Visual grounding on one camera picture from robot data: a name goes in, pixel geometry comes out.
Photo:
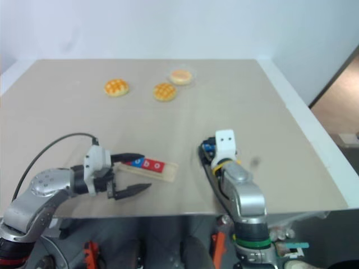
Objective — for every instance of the clear plastic dish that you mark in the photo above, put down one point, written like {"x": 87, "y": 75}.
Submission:
{"x": 195, "y": 74}

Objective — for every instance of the blue letter tile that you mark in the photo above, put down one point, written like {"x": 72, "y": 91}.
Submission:
{"x": 209, "y": 146}

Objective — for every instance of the teal and white packet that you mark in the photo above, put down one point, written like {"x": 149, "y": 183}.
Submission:
{"x": 291, "y": 248}

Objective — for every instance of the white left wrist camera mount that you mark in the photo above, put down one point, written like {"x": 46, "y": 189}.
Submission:
{"x": 95, "y": 159}

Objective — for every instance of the orange and black tool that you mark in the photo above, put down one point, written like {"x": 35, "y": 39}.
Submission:
{"x": 91, "y": 253}

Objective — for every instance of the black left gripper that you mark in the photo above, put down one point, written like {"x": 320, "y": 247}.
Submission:
{"x": 108, "y": 182}

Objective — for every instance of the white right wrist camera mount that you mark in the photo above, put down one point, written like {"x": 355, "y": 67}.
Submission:
{"x": 225, "y": 143}

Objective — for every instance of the blue numbered block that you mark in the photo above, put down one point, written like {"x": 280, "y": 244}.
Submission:
{"x": 138, "y": 162}

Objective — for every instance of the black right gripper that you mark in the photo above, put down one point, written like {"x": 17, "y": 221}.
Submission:
{"x": 211, "y": 155}

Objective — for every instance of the yellow grid-pattern bread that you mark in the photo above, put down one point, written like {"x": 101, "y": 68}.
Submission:
{"x": 116, "y": 87}
{"x": 165, "y": 92}

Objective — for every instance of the brown wooden door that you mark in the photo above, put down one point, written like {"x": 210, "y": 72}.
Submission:
{"x": 339, "y": 92}

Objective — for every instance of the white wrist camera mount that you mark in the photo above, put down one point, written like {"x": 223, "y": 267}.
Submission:
{"x": 95, "y": 159}
{"x": 225, "y": 143}

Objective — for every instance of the yellow zip tie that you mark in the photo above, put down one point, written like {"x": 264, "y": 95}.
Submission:
{"x": 224, "y": 163}

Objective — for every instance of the red letter tile b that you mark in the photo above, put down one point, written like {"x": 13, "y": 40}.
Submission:
{"x": 147, "y": 164}

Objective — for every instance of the beige tablecloth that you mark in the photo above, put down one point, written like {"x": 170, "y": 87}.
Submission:
{"x": 168, "y": 117}

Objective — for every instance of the red numbered block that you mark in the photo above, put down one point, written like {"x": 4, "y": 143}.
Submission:
{"x": 128, "y": 162}

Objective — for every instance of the small pale box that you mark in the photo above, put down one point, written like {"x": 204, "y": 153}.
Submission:
{"x": 349, "y": 138}

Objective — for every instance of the smooth round pale bread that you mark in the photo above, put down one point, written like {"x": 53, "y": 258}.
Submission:
{"x": 181, "y": 76}

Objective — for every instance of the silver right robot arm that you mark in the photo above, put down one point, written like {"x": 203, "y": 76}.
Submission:
{"x": 246, "y": 196}

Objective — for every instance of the light wooden letter tray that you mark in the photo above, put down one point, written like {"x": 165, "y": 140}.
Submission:
{"x": 168, "y": 173}

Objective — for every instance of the grey metal bracket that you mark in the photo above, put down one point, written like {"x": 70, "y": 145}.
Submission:
{"x": 53, "y": 228}

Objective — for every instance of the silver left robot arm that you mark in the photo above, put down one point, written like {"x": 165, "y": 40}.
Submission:
{"x": 42, "y": 190}

